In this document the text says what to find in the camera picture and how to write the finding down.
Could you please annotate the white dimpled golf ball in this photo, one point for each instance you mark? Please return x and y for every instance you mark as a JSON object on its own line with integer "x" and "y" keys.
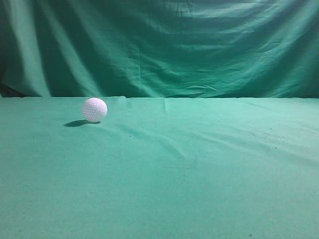
{"x": 94, "y": 110}

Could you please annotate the green table cloth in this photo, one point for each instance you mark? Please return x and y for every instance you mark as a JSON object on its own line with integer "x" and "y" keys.
{"x": 159, "y": 168}

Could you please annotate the green backdrop cloth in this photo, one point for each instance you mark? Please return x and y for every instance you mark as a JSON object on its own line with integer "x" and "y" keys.
{"x": 159, "y": 48}

